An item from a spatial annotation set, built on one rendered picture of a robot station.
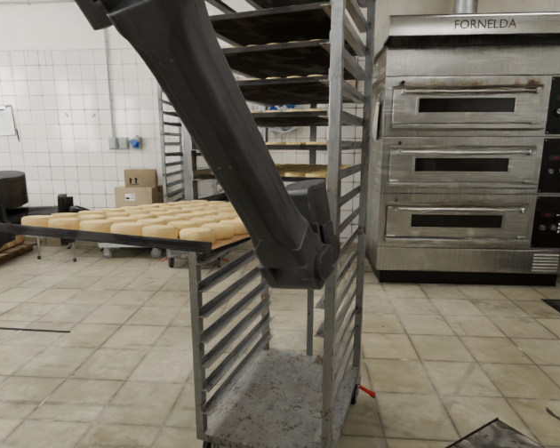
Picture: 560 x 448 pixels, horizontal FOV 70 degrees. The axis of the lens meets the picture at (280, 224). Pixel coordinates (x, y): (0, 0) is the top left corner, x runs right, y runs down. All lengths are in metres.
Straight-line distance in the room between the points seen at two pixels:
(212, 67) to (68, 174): 4.65
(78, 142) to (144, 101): 0.87
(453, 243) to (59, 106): 4.12
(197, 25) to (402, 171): 2.97
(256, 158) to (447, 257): 3.17
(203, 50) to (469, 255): 3.32
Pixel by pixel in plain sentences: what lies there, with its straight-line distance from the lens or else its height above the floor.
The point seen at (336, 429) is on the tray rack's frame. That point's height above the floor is 0.15.
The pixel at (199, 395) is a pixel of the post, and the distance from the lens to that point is 1.51.
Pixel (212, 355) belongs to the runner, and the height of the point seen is 0.41.
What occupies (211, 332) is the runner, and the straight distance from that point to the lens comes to 1.46.
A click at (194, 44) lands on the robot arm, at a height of 1.22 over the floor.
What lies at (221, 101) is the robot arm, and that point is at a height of 1.18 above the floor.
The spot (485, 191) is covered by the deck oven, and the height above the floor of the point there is 0.78.
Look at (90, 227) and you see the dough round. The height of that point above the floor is 1.02.
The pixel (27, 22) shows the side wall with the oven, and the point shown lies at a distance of 5.26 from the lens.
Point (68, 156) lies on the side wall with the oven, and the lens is 4.95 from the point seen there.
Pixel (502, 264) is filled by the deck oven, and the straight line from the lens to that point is 3.69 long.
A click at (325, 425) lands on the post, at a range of 1.38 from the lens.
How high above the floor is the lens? 1.15
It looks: 11 degrees down
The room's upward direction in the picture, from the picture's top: straight up
